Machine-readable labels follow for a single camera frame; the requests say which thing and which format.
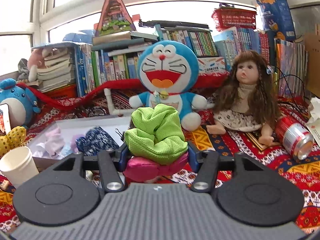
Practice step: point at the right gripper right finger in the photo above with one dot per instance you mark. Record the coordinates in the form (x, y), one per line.
(205, 165)

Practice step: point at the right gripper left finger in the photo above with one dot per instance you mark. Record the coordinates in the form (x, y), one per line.
(111, 163)

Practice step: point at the green mesh cloth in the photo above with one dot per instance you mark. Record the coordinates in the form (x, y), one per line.
(157, 134)

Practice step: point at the pink towel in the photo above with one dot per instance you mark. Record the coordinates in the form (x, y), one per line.
(52, 145)

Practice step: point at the white PVC pipe elbow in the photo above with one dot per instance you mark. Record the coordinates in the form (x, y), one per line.
(118, 101)

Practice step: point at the patterned red blanket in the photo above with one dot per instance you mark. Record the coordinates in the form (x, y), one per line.
(67, 201)

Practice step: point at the dark blue patterned cloth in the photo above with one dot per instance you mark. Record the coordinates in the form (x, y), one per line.
(94, 141)

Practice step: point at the magenta satin cushion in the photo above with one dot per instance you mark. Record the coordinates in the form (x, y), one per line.
(140, 169)

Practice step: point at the black binder clip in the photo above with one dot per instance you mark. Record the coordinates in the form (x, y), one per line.
(121, 134)

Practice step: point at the miniature metal bicycle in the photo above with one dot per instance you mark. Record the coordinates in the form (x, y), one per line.
(86, 112)

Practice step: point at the white shallow cardboard tray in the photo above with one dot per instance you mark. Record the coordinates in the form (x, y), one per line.
(72, 129)

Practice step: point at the brown haired baby doll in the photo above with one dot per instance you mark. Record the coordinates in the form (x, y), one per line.
(246, 102)

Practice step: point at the red scarf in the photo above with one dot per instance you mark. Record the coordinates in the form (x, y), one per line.
(203, 81)

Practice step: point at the red plastic crate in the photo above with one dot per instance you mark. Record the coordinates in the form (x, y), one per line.
(65, 92)

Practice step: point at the white paper cup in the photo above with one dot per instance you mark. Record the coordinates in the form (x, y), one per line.
(18, 166)

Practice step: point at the row of standing books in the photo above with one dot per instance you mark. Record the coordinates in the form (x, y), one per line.
(99, 59)

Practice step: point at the red silver drink can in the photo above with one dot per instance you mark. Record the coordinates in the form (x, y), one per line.
(295, 138)

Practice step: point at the yellow dotted cloth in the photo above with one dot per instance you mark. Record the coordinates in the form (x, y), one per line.
(15, 138)

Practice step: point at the Doraemon blue plush toy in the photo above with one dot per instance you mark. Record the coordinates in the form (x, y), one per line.
(168, 70)

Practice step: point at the blue round plush toy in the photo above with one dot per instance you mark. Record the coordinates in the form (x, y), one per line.
(22, 103)

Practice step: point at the smartphone with lit screen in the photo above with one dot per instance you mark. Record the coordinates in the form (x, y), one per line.
(5, 126)

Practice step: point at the crumpled white tissue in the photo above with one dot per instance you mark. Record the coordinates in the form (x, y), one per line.
(314, 110)

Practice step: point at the stack of lying books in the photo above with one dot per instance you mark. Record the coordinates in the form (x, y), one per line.
(60, 67)

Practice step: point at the grey stuffed cloth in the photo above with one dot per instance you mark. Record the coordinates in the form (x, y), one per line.
(23, 70)

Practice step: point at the pink white plush toy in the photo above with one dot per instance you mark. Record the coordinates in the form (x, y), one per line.
(36, 61)

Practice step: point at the right row of books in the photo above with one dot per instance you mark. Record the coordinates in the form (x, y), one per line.
(288, 61)

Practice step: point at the triangular pink picture box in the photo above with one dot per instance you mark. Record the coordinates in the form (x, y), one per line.
(114, 18)

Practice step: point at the black toy rifle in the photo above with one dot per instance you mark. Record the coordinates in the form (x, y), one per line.
(172, 24)

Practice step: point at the red plastic basket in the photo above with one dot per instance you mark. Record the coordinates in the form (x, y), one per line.
(227, 16)

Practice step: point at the blue cardboard box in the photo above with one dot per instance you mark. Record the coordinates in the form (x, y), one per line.
(276, 17)

